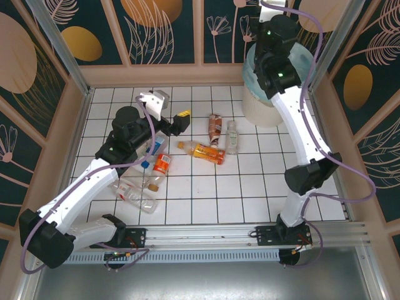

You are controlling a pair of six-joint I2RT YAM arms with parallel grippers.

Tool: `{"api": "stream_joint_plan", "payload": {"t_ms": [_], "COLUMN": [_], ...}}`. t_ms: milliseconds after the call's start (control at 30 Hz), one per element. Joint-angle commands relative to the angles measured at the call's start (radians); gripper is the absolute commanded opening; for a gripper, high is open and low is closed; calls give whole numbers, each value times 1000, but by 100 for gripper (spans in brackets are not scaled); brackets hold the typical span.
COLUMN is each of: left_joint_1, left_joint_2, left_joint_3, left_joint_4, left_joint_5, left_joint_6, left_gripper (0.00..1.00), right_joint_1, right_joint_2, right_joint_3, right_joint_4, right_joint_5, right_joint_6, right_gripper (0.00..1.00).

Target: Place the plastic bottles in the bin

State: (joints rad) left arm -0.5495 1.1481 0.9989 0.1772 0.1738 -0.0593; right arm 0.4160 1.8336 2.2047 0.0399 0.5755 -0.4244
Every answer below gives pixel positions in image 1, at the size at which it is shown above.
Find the blue label blue cap bottle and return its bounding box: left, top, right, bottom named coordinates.
left=142, top=136, right=168, bottom=169

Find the brown label bottle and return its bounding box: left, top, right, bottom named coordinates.
left=208, top=114, right=223, bottom=148

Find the yellow orange label juice bottle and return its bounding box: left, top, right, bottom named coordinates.
left=177, top=140, right=226, bottom=166

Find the orange label gold cap bottle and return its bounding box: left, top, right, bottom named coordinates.
left=149, top=152, right=173, bottom=192

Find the slim clear green label bottle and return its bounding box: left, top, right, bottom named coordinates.
left=224, top=120, right=240, bottom=156

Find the clear bottle red white label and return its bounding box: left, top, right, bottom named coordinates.
left=114, top=179, right=159, bottom=215

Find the beige waste bin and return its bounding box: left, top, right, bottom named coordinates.
left=242, top=43, right=313, bottom=128

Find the grey metal sheet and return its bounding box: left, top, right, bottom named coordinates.
left=31, top=262, right=387, bottom=300

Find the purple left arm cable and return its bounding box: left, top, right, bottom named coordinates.
left=20, top=95, right=157, bottom=275

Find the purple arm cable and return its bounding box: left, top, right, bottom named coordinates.
left=260, top=0, right=378, bottom=269
left=20, top=95, right=157, bottom=275

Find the aluminium corner post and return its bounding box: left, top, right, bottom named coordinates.
left=307, top=0, right=373, bottom=92
left=24, top=0, right=94, bottom=96

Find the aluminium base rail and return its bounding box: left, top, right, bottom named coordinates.
left=89, top=222, right=366, bottom=249

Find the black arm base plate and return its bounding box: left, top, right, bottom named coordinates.
left=254, top=224, right=313, bottom=248
left=123, top=227, right=148, bottom=248

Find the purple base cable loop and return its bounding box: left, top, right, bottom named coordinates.
left=104, top=243, right=154, bottom=273

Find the slotted grey cable duct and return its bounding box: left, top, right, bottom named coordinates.
left=43, top=249, right=282, bottom=264

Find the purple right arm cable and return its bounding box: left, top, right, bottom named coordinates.
left=260, top=0, right=378, bottom=269

